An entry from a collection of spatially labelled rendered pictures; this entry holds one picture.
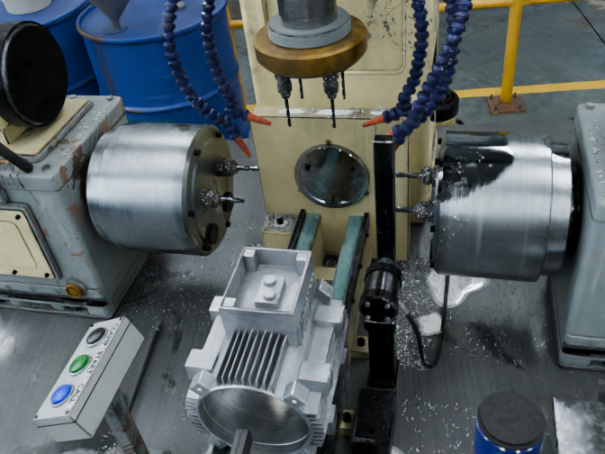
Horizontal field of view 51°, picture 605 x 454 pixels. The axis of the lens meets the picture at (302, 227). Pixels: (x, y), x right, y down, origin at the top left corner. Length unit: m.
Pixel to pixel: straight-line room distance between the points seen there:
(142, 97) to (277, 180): 1.32
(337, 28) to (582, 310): 0.59
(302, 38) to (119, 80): 1.63
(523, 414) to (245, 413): 0.46
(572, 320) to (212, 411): 0.59
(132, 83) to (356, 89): 1.38
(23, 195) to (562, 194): 0.90
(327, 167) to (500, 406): 0.71
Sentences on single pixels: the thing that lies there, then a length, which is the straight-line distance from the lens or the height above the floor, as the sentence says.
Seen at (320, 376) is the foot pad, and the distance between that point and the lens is 0.83.
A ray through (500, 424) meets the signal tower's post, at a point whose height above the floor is 1.22.
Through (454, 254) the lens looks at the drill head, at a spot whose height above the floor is 1.03.
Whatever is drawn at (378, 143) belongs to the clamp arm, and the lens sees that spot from 0.90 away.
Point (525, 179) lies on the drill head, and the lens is 1.02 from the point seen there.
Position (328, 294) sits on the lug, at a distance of 0.91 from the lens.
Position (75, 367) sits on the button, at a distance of 0.93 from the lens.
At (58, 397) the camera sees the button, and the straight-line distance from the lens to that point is 0.91.
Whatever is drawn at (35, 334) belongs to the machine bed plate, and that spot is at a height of 0.80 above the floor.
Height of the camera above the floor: 1.73
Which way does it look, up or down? 39 degrees down
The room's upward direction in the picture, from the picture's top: 8 degrees counter-clockwise
